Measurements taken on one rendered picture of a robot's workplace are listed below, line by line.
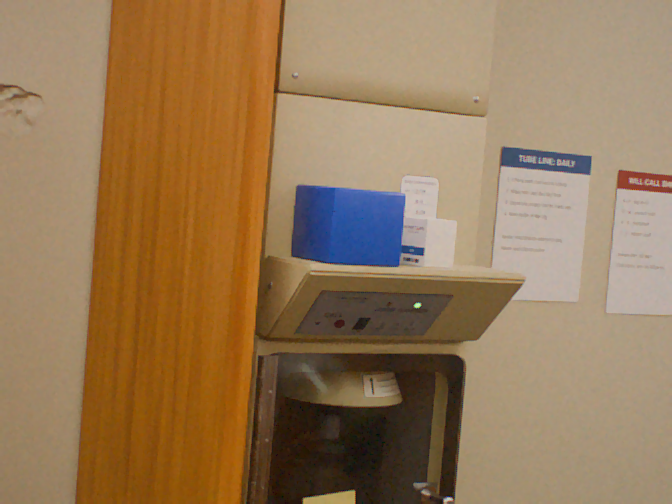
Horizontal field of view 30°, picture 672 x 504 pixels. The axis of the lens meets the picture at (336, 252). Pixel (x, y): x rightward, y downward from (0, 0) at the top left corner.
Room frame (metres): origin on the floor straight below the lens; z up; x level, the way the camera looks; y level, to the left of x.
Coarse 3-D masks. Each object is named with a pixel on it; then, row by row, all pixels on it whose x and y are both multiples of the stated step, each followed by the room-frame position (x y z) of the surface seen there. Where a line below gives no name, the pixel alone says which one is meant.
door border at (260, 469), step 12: (276, 360) 1.54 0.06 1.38; (276, 372) 1.54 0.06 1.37; (264, 384) 1.53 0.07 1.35; (276, 384) 1.54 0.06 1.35; (264, 396) 1.54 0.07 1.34; (264, 408) 1.54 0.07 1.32; (264, 420) 1.54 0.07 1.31; (264, 432) 1.54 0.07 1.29; (264, 444) 1.54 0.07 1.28; (264, 456) 1.54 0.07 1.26; (252, 468) 1.53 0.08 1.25; (264, 468) 1.54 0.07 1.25; (252, 480) 1.53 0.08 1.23; (264, 480) 1.54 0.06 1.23; (264, 492) 1.54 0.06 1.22
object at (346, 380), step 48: (288, 384) 1.55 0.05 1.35; (336, 384) 1.59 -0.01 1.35; (384, 384) 1.62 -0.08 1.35; (432, 384) 1.66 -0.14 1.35; (288, 432) 1.55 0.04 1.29; (336, 432) 1.59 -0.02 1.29; (384, 432) 1.62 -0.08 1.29; (432, 432) 1.66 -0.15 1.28; (288, 480) 1.56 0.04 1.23; (336, 480) 1.59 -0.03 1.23; (384, 480) 1.63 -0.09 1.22; (432, 480) 1.67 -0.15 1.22
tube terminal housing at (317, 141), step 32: (288, 96) 1.55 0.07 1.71; (288, 128) 1.55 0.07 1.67; (320, 128) 1.57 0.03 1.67; (352, 128) 1.60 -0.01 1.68; (384, 128) 1.62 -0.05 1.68; (416, 128) 1.64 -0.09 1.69; (448, 128) 1.67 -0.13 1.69; (480, 128) 1.70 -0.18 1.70; (288, 160) 1.55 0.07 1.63; (320, 160) 1.57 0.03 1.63; (352, 160) 1.60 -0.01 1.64; (384, 160) 1.62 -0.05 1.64; (416, 160) 1.65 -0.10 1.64; (448, 160) 1.67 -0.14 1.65; (480, 160) 1.70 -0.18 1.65; (288, 192) 1.55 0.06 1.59; (448, 192) 1.67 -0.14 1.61; (288, 224) 1.56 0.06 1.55; (256, 320) 1.55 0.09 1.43; (256, 352) 1.54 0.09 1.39; (320, 352) 1.59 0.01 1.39; (352, 352) 1.61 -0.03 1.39; (384, 352) 1.63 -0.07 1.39; (416, 352) 1.66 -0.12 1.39; (448, 352) 1.69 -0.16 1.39
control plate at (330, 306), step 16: (320, 304) 1.50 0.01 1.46; (336, 304) 1.51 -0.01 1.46; (352, 304) 1.52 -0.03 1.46; (368, 304) 1.53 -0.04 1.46; (384, 304) 1.54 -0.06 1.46; (400, 304) 1.55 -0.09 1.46; (432, 304) 1.57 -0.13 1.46; (304, 320) 1.51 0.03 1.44; (336, 320) 1.53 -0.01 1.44; (352, 320) 1.54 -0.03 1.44; (384, 320) 1.57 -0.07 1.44; (400, 320) 1.58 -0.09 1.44; (416, 320) 1.59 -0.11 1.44; (432, 320) 1.60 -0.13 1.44
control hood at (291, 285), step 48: (288, 288) 1.48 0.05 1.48; (336, 288) 1.48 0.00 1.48; (384, 288) 1.51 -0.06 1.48; (432, 288) 1.55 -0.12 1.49; (480, 288) 1.58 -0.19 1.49; (288, 336) 1.53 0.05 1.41; (336, 336) 1.56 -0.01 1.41; (384, 336) 1.60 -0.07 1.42; (432, 336) 1.63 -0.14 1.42; (480, 336) 1.67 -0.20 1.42
